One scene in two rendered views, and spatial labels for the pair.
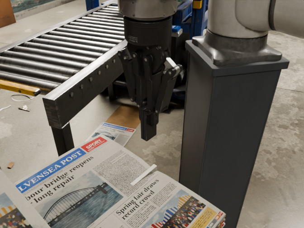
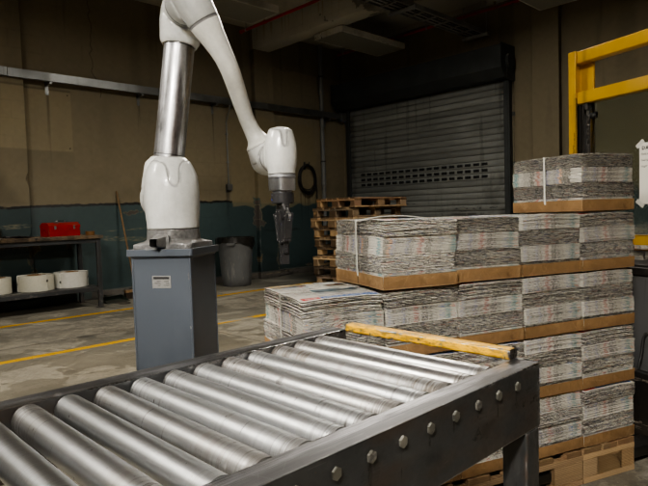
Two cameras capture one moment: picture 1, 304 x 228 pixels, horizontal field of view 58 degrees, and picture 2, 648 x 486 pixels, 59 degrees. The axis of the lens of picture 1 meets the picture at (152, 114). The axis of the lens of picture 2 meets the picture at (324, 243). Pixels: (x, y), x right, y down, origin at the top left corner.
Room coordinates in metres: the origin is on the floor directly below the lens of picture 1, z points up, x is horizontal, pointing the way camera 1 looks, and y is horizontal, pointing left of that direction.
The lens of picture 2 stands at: (2.11, 0.92, 1.09)
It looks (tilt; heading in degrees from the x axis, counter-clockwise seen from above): 3 degrees down; 205
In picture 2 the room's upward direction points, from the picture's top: 2 degrees counter-clockwise
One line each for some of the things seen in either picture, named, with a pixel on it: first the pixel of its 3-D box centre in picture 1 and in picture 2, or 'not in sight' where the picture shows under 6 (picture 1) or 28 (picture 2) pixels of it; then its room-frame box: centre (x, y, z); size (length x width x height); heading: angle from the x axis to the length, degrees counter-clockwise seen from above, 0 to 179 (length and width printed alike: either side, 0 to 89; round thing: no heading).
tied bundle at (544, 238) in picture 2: not in sight; (516, 243); (-0.31, 0.66, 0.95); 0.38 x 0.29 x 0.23; 48
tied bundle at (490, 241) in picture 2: not in sight; (456, 247); (-0.09, 0.47, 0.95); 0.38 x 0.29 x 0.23; 47
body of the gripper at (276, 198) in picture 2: (148, 43); (283, 205); (0.43, 0.01, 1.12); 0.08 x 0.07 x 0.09; 48
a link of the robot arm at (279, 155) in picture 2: not in sight; (280, 150); (0.42, 0.00, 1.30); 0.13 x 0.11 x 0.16; 45
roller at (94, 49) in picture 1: (70, 48); (243, 408); (1.33, 0.41, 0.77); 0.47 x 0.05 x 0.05; 69
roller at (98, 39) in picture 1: (85, 40); (172, 431); (1.45, 0.36, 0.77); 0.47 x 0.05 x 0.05; 69
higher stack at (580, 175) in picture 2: not in sight; (571, 310); (-0.53, 0.86, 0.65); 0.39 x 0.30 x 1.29; 49
